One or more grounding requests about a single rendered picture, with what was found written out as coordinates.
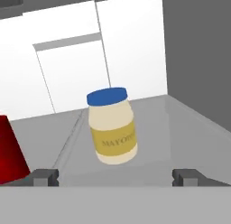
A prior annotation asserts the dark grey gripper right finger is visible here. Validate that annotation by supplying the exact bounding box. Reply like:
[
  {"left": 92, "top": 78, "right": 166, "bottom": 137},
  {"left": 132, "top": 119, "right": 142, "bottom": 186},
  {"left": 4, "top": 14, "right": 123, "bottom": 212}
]
[{"left": 171, "top": 168, "right": 231, "bottom": 188}]

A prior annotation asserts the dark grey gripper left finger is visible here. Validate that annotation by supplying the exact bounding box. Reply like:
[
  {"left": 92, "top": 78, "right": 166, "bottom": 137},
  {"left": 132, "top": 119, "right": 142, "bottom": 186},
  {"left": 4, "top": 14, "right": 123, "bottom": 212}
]
[{"left": 21, "top": 168, "right": 60, "bottom": 188}]

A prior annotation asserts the blue-lidded mayonnaise jar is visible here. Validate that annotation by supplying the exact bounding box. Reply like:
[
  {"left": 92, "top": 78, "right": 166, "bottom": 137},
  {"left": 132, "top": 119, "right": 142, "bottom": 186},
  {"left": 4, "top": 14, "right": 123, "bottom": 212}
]
[{"left": 86, "top": 87, "right": 139, "bottom": 165}]

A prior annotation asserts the white fridge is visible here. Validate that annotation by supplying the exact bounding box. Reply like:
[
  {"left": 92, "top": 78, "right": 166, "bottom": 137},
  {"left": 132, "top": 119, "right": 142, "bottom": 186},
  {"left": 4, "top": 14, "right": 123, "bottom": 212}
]
[{"left": 0, "top": 0, "right": 169, "bottom": 122}]

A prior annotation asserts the grey round fixture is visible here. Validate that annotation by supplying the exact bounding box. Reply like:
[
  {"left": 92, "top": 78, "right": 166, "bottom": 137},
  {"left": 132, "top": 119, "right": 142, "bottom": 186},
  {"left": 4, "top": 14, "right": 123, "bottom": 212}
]
[{"left": 0, "top": 0, "right": 24, "bottom": 20}]

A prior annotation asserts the grey fridge door handle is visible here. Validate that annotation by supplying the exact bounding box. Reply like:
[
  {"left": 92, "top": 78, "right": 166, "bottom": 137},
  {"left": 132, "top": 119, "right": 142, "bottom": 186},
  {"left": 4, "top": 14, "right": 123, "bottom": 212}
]
[{"left": 32, "top": 33, "right": 103, "bottom": 52}]

